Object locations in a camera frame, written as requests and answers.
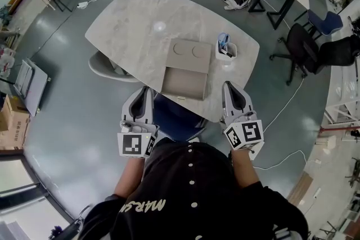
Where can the white power strip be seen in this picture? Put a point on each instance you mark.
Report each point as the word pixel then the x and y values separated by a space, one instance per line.
pixel 82 4

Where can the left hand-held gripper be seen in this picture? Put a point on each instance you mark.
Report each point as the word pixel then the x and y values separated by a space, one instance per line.
pixel 132 144

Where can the blue scissors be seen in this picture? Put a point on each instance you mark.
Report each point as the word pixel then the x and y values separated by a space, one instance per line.
pixel 223 39

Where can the grey flat cart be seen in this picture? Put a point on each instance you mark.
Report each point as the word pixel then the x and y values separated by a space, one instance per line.
pixel 31 84

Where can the dark blue dining chair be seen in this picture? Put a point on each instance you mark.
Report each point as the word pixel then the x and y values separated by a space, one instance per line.
pixel 174 118

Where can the brown cardboard box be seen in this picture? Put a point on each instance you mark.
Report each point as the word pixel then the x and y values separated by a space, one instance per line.
pixel 12 123

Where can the white pen holder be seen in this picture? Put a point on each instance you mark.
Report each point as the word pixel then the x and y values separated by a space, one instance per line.
pixel 225 54

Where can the beige box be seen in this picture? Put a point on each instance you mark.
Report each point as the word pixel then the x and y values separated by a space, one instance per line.
pixel 188 60

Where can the blue shell chair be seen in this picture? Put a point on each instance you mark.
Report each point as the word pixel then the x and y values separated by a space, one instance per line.
pixel 323 21

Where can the person's left forearm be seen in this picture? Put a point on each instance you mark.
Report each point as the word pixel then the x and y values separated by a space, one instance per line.
pixel 130 177

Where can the beige dining chair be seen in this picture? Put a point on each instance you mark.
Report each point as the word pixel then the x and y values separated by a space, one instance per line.
pixel 107 68

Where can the black office chair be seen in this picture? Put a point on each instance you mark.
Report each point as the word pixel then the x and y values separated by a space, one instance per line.
pixel 306 47

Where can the person's black shirt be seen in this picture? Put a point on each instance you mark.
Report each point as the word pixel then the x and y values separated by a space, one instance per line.
pixel 194 194

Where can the person's right forearm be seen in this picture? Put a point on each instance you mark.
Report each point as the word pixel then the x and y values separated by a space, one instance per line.
pixel 244 171

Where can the white metal shelf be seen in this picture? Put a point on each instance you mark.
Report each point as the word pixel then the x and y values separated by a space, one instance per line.
pixel 343 92

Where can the black marker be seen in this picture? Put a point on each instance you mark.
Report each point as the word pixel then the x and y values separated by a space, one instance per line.
pixel 227 53

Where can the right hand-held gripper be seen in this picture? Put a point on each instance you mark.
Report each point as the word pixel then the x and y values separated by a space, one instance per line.
pixel 250 132

